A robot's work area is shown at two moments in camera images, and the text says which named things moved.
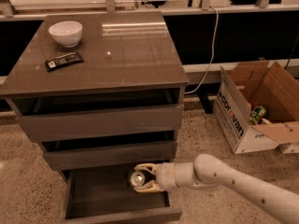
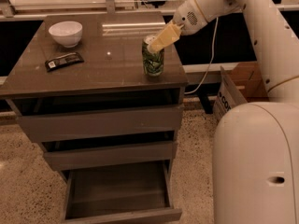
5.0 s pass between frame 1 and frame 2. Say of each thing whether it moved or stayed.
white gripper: moved
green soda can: moved
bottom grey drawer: stayed
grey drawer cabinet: stayed
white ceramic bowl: stayed
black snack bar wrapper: stayed
